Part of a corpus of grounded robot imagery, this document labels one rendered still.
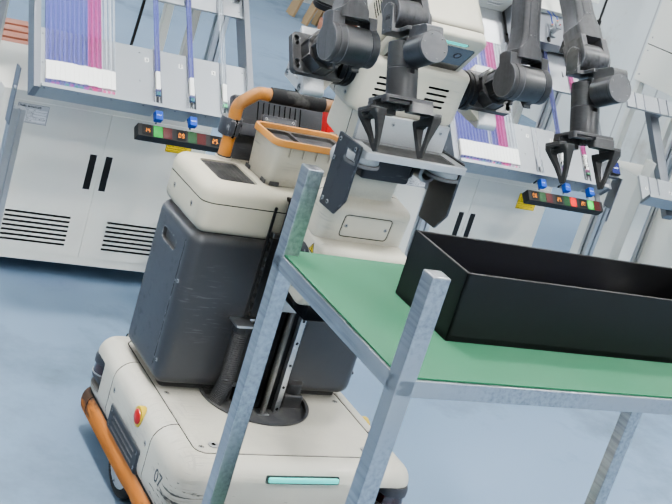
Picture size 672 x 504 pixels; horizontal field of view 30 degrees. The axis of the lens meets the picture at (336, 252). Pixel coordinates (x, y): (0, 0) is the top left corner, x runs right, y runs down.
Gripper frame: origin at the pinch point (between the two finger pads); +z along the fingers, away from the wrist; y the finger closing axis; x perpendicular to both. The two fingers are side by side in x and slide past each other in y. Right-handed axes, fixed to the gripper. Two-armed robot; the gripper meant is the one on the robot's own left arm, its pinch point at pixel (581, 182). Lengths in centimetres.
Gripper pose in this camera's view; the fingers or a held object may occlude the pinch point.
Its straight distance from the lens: 250.8
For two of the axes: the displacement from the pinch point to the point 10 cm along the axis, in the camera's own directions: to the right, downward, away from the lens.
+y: 8.7, 1.0, 4.9
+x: -5.0, 0.4, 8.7
